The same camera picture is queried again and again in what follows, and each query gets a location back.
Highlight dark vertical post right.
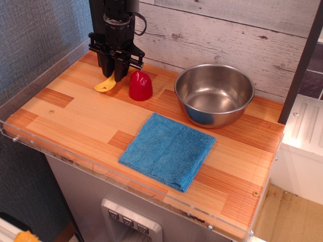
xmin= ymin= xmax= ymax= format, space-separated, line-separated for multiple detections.
xmin=278 ymin=1 xmax=322 ymax=125

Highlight grey toy fridge cabinet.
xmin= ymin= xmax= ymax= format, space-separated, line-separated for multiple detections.
xmin=46 ymin=155 xmax=229 ymax=241

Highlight stainless steel bowl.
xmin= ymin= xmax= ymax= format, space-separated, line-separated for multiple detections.
xmin=174 ymin=64 xmax=255 ymax=129

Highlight yellow brush white bristles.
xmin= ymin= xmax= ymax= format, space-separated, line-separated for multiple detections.
xmin=94 ymin=66 xmax=137 ymax=93

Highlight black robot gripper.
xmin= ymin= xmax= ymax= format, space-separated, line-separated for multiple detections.
xmin=89 ymin=20 xmax=144 ymax=82

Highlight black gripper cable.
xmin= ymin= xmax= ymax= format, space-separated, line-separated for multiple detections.
xmin=131 ymin=12 xmax=147 ymax=36

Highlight clear acrylic table guard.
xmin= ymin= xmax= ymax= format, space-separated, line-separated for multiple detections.
xmin=1 ymin=43 xmax=284 ymax=241

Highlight orange yellow object corner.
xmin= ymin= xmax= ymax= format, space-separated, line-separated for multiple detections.
xmin=13 ymin=231 xmax=39 ymax=242

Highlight red plastic dome object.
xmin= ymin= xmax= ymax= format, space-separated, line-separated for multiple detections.
xmin=129 ymin=71 xmax=153 ymax=101

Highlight blue folded cloth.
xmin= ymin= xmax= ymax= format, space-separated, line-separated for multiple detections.
xmin=119 ymin=113 xmax=216 ymax=192

